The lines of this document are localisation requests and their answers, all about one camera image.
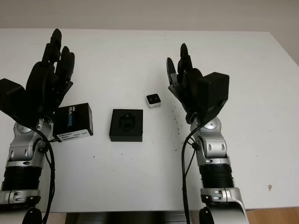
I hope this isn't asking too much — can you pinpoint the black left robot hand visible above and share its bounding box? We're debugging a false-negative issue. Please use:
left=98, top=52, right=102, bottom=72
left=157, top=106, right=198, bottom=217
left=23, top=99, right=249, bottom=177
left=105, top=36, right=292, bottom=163
left=24, top=28, right=76, bottom=118

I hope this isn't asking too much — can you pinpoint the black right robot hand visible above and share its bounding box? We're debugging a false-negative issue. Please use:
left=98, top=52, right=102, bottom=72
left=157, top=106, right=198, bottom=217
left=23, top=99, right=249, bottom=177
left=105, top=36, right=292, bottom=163
left=165, top=43, right=211, bottom=124

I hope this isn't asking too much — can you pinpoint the small silver depth camera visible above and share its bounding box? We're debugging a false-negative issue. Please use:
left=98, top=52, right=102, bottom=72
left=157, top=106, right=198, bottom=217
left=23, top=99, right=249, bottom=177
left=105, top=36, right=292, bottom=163
left=145, top=94, right=162, bottom=109

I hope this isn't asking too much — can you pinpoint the black RealSense box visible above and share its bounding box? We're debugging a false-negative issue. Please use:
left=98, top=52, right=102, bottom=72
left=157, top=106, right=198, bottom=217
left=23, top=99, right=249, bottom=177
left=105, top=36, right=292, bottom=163
left=52, top=102, right=94, bottom=143

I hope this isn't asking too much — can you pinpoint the dark grey robot torso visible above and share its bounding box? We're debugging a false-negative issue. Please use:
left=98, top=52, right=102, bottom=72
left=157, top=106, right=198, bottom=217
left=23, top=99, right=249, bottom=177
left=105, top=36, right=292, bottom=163
left=65, top=205, right=195, bottom=224

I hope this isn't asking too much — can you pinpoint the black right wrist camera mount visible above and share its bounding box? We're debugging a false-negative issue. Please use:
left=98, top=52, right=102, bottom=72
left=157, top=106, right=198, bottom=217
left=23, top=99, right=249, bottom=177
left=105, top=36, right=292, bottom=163
left=197, top=71, right=230, bottom=122

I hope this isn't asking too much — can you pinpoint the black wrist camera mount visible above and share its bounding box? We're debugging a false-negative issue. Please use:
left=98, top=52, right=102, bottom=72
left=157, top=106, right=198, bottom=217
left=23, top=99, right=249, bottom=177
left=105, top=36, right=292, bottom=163
left=0, top=78, right=38, bottom=128
left=197, top=71, right=230, bottom=122

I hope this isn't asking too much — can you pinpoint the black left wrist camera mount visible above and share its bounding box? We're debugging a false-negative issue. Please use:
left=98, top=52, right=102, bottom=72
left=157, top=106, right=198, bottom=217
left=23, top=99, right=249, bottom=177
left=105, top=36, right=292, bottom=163
left=0, top=78, right=38, bottom=128

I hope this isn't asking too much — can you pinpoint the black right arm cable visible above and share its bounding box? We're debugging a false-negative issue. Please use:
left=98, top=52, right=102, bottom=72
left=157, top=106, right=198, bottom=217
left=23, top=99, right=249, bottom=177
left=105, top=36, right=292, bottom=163
left=181, top=120, right=204, bottom=224

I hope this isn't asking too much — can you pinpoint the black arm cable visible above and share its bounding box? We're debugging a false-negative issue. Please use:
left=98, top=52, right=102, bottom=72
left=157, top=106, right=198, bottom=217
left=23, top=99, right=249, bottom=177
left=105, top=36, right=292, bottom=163
left=35, top=134, right=58, bottom=224
left=181, top=120, right=204, bottom=224

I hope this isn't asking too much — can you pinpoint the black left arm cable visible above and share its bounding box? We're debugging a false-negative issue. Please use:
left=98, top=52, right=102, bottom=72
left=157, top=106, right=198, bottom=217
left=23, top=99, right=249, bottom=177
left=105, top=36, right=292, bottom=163
left=35, top=134, right=58, bottom=224

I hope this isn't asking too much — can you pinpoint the black camera box base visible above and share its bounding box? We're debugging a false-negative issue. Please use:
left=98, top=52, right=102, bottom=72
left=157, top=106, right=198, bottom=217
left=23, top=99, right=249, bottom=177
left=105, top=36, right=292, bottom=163
left=108, top=108, right=143, bottom=142

